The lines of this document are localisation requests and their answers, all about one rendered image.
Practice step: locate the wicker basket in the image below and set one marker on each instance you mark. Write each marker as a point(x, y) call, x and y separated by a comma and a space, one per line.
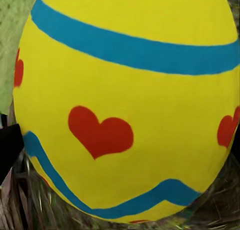
point(10, 217)

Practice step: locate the easter egg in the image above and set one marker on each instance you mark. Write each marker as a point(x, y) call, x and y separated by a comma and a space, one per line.
point(128, 109)

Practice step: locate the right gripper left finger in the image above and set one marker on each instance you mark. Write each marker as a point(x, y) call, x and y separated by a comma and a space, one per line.
point(11, 144)

